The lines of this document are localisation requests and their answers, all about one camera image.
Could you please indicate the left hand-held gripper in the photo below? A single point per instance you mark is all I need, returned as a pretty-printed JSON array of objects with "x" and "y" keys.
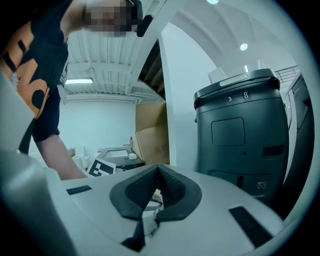
[{"x": 101, "y": 168}]

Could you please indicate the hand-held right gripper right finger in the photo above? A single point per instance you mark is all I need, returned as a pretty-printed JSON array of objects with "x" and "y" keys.
[{"x": 212, "y": 220}]

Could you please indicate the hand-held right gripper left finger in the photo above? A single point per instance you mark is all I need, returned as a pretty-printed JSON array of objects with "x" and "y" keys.
[{"x": 100, "y": 200}]

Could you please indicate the person's left forearm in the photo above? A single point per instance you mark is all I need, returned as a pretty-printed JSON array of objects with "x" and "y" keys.
[{"x": 62, "y": 160}]

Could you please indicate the white rectangular basin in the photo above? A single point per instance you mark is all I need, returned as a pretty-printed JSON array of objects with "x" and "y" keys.
[{"x": 115, "y": 153}]

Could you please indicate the small white soap dish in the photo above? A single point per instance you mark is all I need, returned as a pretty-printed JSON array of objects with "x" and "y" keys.
[{"x": 132, "y": 156}]

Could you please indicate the black speckled vanity cabinet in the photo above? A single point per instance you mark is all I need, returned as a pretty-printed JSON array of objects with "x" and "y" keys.
[{"x": 135, "y": 163}]

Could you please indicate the small metal vanity faucet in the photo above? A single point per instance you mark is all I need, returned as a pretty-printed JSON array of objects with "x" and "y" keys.
[{"x": 130, "y": 145}]

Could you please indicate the large cardboard box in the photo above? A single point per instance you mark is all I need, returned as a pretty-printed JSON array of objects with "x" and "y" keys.
[{"x": 152, "y": 140}]

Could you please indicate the black wheeled machine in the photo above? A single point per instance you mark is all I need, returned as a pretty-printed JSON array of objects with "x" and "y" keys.
[{"x": 237, "y": 150}]

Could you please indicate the long fluorescent ceiling light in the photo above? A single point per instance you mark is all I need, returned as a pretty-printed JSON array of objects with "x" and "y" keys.
[{"x": 78, "y": 81}]

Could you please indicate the white pillar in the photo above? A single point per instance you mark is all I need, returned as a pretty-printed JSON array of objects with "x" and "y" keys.
[{"x": 180, "y": 100}]

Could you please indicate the person's black orange t-shirt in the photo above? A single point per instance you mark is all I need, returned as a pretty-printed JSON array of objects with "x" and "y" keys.
[{"x": 45, "y": 50}]

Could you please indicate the white box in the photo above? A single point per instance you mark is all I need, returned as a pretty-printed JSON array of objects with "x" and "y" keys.
[
  {"x": 216, "y": 75},
  {"x": 252, "y": 66}
]

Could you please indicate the person's head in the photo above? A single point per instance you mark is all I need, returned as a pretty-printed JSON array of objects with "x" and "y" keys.
[{"x": 75, "y": 20}]

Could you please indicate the metal railing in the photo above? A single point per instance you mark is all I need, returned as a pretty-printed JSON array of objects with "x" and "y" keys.
[{"x": 287, "y": 73}]

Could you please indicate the round ceiling light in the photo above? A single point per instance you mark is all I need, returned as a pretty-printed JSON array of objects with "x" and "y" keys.
[
  {"x": 212, "y": 1},
  {"x": 243, "y": 46}
]

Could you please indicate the black head-mounted camera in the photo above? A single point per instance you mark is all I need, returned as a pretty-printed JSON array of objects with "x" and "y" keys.
[{"x": 145, "y": 25}]

